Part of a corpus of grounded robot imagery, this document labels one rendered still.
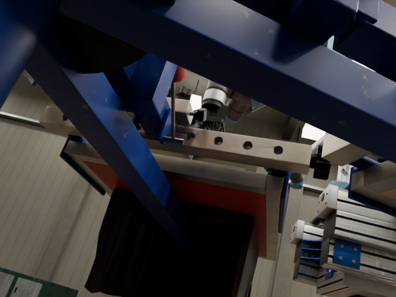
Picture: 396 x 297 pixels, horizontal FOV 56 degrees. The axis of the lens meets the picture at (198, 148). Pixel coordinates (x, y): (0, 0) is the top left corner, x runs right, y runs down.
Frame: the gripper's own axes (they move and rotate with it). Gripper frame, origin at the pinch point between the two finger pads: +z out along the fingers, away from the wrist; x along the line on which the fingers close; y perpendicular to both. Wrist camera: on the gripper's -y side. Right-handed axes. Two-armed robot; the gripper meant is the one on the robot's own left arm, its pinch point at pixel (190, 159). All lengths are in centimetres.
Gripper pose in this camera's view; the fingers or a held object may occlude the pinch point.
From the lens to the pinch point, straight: 114.7
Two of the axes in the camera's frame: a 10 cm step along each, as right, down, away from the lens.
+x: 1.6, 4.6, 8.7
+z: -2.5, 8.7, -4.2
